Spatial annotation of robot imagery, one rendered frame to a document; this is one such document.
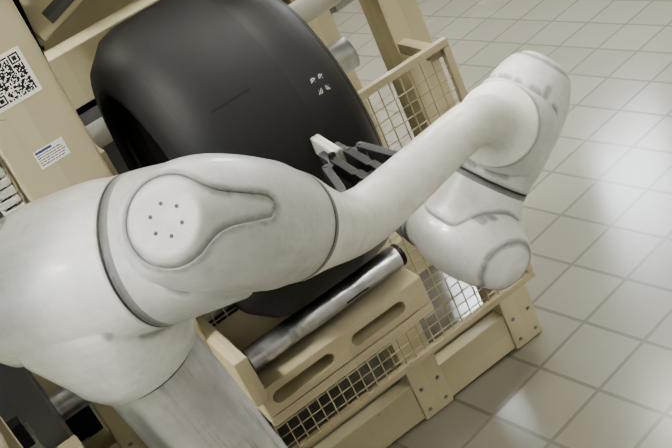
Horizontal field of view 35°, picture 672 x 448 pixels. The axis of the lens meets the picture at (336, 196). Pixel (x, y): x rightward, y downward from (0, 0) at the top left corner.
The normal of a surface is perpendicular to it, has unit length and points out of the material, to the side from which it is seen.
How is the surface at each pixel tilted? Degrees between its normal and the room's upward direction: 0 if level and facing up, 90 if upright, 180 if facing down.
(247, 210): 81
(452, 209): 35
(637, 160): 0
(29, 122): 90
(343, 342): 90
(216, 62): 40
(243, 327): 0
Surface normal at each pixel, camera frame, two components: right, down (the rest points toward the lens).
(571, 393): -0.37, -0.81
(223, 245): 0.62, 0.29
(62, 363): -0.15, 0.71
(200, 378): 0.79, -0.07
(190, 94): -0.15, -0.26
